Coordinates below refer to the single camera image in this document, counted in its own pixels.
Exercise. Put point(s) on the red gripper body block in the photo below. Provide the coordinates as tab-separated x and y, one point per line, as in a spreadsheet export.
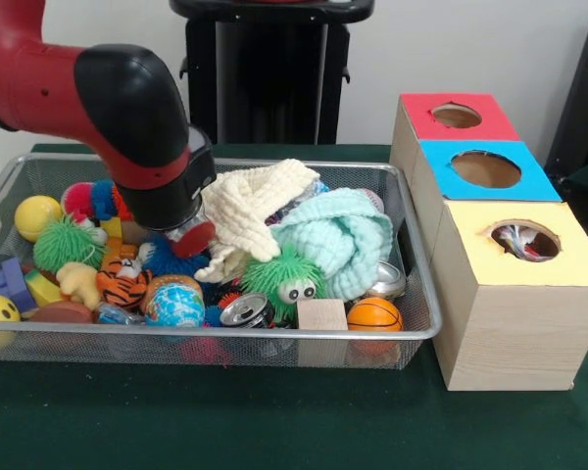
196	238

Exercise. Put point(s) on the cream yellow cloth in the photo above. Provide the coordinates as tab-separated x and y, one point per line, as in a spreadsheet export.
250	211

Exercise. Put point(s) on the mint green cloth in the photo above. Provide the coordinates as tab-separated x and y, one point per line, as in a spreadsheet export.
348	240

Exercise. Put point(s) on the colourful polka dot cloth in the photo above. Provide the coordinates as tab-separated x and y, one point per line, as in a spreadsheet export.
517	241

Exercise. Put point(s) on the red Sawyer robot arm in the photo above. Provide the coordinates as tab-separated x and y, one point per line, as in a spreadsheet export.
98	88

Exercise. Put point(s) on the clear mesh bin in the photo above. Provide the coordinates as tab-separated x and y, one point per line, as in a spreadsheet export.
274	351

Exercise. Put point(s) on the wooden box with three holes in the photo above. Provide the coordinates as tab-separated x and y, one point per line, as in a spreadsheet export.
510	323

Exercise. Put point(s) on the globe print ball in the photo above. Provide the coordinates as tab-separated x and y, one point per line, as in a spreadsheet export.
173	305

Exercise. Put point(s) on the tiger plush toy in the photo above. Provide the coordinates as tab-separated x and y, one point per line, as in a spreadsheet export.
124	284

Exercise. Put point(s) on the silver can with open top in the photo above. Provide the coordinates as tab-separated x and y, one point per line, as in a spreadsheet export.
245	310

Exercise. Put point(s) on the green fuzzy toy with eyes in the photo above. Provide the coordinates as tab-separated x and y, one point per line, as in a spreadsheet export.
286	279

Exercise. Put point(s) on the green spiky ball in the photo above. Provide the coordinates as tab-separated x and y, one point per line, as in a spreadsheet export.
67	245

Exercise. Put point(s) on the small wooden cube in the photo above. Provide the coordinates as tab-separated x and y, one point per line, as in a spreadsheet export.
321	315

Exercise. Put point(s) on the plain yellow ball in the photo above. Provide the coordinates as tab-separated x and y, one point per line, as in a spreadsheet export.
37	217

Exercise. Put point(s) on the small orange basketball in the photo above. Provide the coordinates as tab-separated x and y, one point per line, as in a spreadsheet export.
374	314

